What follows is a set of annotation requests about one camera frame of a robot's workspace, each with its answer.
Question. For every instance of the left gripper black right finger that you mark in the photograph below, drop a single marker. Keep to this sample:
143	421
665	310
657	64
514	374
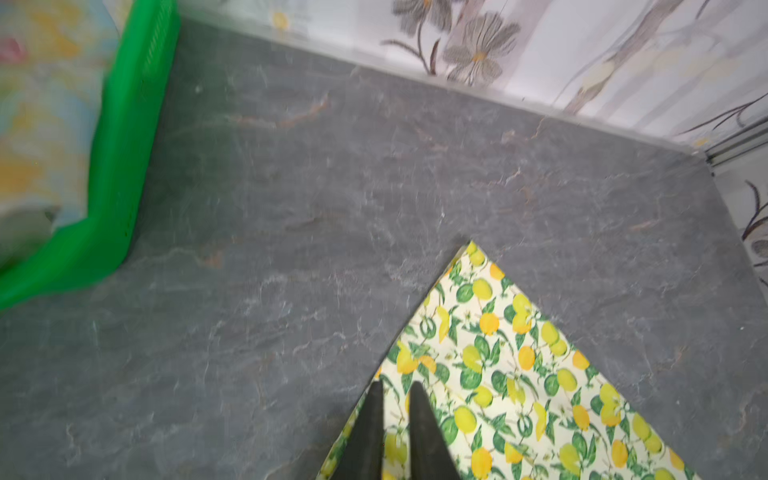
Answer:
430	457

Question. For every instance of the pastel floral folded skirt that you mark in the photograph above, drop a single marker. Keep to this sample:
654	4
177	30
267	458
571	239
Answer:
55	56

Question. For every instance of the green plastic basket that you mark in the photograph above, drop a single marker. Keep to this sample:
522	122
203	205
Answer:
85	252

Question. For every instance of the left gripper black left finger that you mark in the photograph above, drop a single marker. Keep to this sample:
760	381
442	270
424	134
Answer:
362	458

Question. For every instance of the lemon print yellow skirt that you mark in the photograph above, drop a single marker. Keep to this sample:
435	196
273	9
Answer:
512	397

